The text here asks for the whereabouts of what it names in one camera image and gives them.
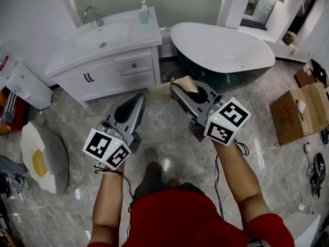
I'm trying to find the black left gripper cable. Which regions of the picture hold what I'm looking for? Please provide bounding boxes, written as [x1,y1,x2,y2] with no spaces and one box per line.
[94,163,137,241]

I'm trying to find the person's dark trousers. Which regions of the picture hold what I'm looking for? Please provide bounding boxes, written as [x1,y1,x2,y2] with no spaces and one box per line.
[135,161,205,199]

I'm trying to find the person's left forearm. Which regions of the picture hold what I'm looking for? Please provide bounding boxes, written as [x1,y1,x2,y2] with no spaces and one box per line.
[88,161,126,245]

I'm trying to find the white charger with cable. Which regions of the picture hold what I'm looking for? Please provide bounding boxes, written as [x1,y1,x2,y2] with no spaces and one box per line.
[294,193,307,213]

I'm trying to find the dark framed window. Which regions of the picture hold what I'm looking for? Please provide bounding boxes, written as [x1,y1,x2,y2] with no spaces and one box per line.
[240,0,277,31]

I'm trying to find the black round bin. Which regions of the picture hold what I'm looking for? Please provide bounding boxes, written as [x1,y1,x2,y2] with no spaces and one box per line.
[167,70,186,83]

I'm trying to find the blue soap dispenser bottle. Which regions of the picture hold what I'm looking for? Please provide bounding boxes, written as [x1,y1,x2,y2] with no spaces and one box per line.
[138,0,150,25]

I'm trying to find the chrome faucet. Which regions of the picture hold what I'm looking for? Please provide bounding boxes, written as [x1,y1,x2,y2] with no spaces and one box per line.
[84,5,105,27]

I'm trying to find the blue denim cloth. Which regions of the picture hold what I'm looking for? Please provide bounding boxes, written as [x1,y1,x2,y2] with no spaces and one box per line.
[0,155,26,176]

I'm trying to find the fried egg cushion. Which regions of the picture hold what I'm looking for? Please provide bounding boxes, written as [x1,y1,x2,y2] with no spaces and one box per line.
[20,120,70,195]

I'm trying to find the white crumpled tissue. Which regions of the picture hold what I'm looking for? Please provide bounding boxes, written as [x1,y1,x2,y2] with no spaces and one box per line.
[295,99,307,117]

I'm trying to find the stained clear plastic bag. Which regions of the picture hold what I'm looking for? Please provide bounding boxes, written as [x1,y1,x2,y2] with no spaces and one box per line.
[171,76,200,95]

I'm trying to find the white sink vanity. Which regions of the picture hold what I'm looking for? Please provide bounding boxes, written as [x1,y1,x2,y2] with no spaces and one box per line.
[45,6,162,108]

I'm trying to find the person's right forearm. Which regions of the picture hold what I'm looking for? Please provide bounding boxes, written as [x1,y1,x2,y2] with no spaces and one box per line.
[214,137,273,231]

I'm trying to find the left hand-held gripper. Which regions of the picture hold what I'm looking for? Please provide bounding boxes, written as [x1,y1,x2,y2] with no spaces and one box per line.
[82,92,147,171]

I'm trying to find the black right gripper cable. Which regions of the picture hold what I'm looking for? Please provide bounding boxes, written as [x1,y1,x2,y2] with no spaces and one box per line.
[214,140,250,218]

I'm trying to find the red bag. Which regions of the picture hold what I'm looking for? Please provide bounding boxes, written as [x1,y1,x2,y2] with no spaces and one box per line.
[0,89,28,135]

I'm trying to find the white rectangular box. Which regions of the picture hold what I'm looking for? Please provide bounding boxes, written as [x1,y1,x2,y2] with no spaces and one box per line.
[6,62,53,110]

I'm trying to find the dark brown flat box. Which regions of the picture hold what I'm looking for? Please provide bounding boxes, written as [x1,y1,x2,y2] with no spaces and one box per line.
[294,60,317,87]

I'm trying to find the black electronic device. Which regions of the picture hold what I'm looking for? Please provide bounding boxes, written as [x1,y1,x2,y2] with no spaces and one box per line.
[309,152,327,200]

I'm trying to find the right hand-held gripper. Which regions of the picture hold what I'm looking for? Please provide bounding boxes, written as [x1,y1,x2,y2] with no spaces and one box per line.
[169,80,252,146]

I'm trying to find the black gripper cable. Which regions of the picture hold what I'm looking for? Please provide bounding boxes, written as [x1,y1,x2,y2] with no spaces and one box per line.
[214,140,250,218]
[94,163,137,241]

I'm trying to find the person's red shirt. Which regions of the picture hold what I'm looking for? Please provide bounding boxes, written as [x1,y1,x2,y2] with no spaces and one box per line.
[87,188,295,247]

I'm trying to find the large cardboard box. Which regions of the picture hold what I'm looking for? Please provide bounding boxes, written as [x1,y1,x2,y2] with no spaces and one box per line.
[269,82,329,146]

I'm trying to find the white bathtub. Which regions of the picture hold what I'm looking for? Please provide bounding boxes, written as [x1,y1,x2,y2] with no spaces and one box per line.
[170,22,276,94]

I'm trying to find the beige small object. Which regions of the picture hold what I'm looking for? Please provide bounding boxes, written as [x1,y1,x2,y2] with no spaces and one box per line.
[282,31,301,56]

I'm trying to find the striped cloth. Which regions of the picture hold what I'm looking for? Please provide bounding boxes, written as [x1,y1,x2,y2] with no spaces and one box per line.
[1,91,18,125]

